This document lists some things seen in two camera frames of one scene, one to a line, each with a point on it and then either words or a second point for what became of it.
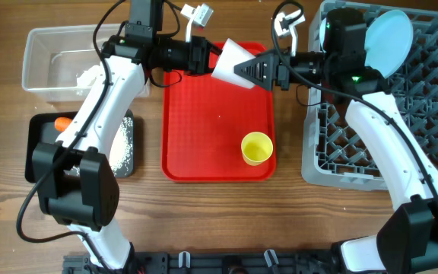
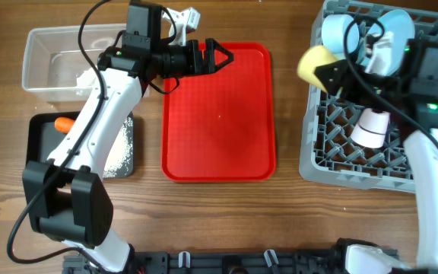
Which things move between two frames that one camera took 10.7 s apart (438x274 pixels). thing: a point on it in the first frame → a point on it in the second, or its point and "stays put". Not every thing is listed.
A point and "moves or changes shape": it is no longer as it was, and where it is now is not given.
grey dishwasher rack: x=427 y=86 stays put
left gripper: x=199 y=57 stays put
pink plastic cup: x=233 y=54 moves or changes shape
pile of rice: x=121 y=156 stays put
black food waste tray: x=41 y=129 stays put
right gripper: x=268 y=71 → x=347 y=90
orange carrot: x=61 y=123 stays put
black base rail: x=220 y=262 stays put
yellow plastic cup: x=256 y=148 moves or changes shape
